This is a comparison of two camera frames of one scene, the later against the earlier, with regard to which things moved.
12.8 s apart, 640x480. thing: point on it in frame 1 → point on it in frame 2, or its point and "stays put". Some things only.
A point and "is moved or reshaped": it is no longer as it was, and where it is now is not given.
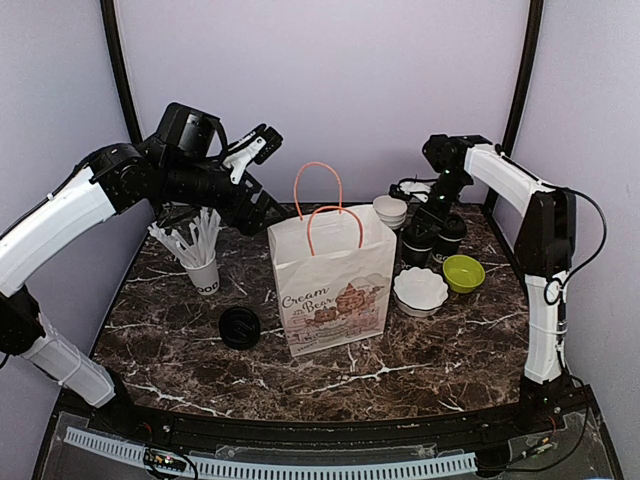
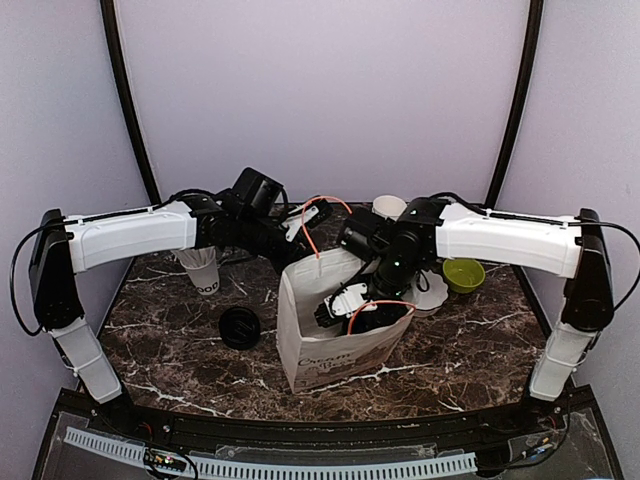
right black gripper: (421, 218) → (386, 319)
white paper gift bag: (336, 271) is moved or reshaped
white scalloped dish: (420, 291) stays put
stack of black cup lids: (239, 328) stays put
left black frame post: (119, 72) stays put
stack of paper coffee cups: (391, 211) stays put
